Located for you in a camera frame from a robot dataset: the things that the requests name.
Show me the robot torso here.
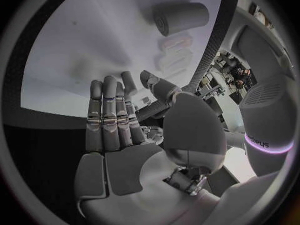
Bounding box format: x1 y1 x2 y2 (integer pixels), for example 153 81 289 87
221 7 298 177

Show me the workshop desk with equipment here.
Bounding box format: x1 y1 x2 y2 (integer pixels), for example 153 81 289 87
195 50 239 131

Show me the white task board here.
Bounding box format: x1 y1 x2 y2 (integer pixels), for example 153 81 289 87
20 0 227 119

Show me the person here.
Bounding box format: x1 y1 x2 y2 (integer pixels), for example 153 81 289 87
230 65 254 91

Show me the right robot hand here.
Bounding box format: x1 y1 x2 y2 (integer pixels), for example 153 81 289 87
73 69 228 225

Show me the grey thick cylinder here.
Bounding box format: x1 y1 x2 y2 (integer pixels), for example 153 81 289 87
152 2 210 37

